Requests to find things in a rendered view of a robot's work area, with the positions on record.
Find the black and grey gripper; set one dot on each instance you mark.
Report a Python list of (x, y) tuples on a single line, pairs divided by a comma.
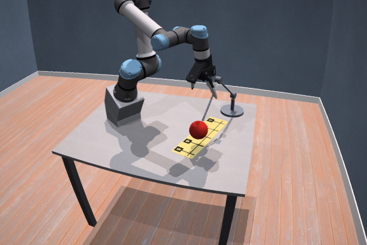
[(207, 73)]

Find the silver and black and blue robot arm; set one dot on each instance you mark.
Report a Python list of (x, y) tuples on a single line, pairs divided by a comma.
[(149, 36)]

